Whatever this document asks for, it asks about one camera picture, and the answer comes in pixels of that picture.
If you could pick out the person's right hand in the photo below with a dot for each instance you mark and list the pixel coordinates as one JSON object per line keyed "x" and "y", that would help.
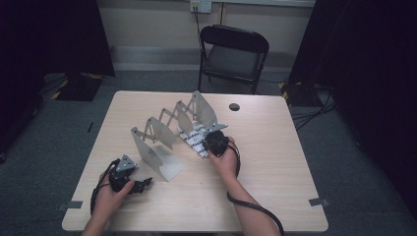
{"x": 227, "y": 164}

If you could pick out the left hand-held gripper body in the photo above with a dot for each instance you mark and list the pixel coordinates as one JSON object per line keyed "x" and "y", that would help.
{"x": 121, "y": 175}

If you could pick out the person's left hand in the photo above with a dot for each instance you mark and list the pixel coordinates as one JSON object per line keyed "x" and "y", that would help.
{"x": 106, "y": 201}

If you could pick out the small black floor object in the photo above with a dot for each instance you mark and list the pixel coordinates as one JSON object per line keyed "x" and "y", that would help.
{"x": 90, "y": 127}

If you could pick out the grey expandable divider rack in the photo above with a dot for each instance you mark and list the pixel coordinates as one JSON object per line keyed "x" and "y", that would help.
{"x": 157, "y": 160}

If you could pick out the black round table grommet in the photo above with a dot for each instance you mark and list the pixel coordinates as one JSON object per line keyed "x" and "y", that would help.
{"x": 234, "y": 106}

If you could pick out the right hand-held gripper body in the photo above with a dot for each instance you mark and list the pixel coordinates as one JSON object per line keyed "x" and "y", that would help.
{"x": 215, "y": 142}

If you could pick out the white black patterned cloth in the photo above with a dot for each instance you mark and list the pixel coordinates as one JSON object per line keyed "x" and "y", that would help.
{"x": 195, "y": 141}

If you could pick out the black stand base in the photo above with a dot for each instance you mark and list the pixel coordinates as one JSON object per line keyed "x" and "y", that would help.
{"x": 295, "y": 93}
{"x": 78, "y": 88}

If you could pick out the black folding chair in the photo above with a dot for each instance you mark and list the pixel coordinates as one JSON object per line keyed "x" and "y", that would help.
{"x": 234, "y": 60}

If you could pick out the grey tape strip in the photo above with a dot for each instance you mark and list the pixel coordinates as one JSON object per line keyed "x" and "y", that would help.
{"x": 318, "y": 201}
{"x": 69, "y": 205}

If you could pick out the black curtain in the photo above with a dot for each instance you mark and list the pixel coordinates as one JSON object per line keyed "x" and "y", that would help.
{"x": 39, "y": 39}
{"x": 367, "y": 65}

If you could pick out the white wall socket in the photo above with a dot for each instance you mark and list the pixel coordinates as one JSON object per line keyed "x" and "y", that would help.
{"x": 201, "y": 6}

